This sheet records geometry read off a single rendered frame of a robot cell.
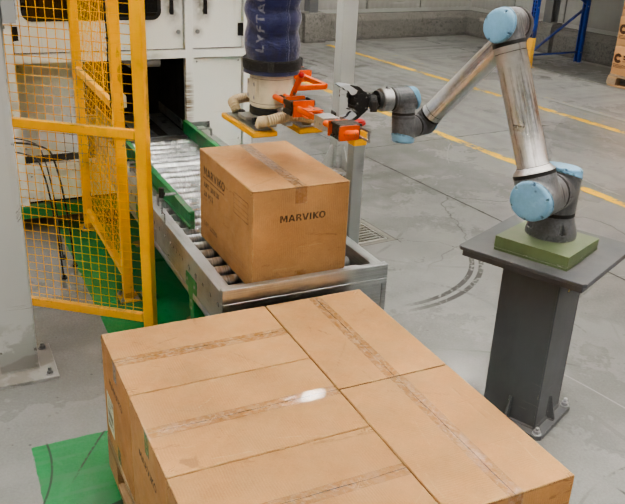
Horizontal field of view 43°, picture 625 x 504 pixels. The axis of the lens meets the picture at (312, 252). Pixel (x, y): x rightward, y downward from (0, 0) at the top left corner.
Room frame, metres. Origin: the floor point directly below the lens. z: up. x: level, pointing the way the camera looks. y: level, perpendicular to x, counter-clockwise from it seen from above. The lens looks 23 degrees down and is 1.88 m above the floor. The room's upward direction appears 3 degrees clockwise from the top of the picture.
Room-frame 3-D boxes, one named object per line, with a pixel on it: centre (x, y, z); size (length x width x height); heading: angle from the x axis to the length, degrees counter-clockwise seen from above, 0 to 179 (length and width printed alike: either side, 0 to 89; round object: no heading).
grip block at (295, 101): (2.84, 0.07, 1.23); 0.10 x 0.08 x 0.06; 117
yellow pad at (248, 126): (3.02, 0.27, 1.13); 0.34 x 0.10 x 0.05; 27
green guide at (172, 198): (3.98, 0.93, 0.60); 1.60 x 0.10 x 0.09; 26
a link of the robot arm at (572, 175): (2.79, -0.90, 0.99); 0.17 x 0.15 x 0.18; 142
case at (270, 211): (3.05, 0.18, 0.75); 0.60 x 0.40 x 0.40; 27
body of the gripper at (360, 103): (2.97, -0.17, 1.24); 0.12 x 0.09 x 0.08; 117
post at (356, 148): (3.47, -0.18, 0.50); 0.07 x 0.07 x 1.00; 26
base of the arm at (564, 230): (2.80, -0.90, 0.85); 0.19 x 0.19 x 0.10
